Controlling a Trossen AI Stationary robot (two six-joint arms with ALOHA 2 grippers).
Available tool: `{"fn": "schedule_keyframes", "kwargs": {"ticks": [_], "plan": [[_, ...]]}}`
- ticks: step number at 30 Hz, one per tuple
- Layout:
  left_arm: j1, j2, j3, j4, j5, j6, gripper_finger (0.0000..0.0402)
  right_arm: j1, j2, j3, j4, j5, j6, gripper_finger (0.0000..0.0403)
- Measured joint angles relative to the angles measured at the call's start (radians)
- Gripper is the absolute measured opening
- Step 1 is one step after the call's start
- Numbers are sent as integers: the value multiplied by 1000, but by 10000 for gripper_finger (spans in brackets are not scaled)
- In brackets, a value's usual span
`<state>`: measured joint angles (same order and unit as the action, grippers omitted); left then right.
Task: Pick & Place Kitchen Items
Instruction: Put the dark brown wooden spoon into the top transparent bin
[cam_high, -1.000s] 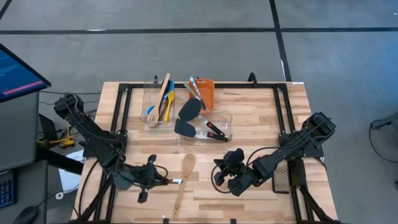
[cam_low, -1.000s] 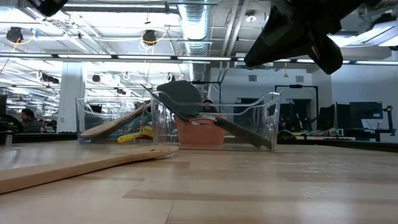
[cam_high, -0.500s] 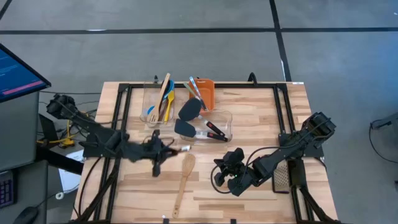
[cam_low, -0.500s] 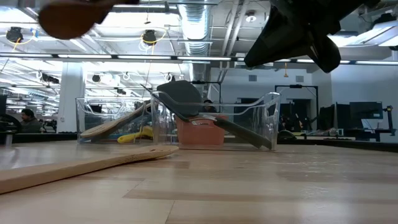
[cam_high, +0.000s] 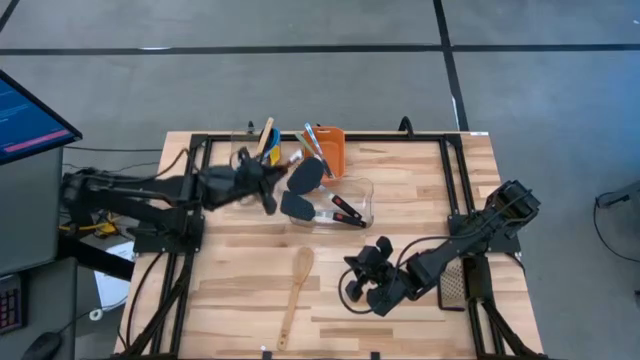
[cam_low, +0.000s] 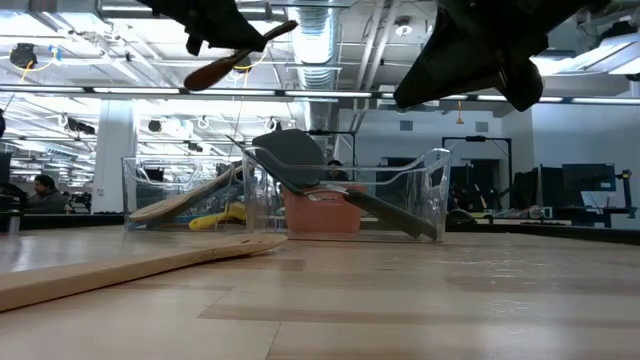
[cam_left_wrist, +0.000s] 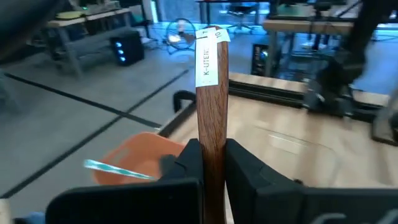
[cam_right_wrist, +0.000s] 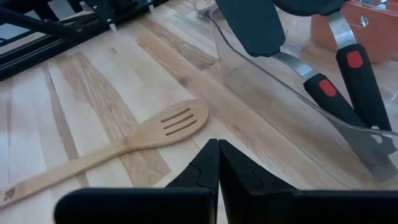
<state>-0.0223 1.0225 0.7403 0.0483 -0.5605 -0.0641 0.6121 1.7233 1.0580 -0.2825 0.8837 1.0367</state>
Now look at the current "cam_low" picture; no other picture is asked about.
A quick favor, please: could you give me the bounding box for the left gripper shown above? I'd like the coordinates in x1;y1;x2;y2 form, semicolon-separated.
137;0;270;57

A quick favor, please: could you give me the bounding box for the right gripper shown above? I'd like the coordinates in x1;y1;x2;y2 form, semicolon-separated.
393;0;601;113

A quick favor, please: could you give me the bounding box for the dark brown wooden spoon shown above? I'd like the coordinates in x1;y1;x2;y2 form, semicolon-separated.
183;19;300;93

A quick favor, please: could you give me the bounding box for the black square spatula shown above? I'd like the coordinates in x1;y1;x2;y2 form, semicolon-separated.
225;133;440;242

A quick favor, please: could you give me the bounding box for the wooden slotted spatula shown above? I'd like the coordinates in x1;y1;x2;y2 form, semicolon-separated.
128;167;246;225

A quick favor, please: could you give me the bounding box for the yellow silicone spoon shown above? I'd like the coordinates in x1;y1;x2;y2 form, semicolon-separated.
188;201;248;232

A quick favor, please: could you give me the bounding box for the light wooden slotted spoon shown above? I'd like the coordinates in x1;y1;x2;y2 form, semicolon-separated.
0;232;290;314

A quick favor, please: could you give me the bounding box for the black ceiling-mounted device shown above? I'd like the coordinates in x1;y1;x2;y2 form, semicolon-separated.
8;42;40;70
233;53;254;75

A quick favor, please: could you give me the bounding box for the wide clear plastic bin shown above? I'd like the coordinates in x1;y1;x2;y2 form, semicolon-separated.
241;145;453;244

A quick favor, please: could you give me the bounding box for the black computer monitor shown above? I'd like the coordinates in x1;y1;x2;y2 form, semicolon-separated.
562;162;617;194
512;167;564;209

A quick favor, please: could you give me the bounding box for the person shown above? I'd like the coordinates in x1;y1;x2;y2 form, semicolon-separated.
327;159;352;183
25;173;69;215

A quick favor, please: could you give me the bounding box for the white pillar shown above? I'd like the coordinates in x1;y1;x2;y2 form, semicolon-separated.
93;114;137;215

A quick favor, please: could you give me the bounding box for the narrow clear plastic bin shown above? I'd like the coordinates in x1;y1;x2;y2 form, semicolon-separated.
121;155;251;233

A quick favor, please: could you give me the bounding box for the orange plastic bin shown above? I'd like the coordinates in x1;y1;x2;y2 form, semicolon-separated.
281;183;368;234

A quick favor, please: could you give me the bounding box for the black background rig frame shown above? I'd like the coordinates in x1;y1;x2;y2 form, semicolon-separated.
441;134;514;201

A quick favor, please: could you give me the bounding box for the silver vertical ventilation duct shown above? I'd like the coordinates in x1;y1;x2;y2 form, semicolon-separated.
285;0;342;151

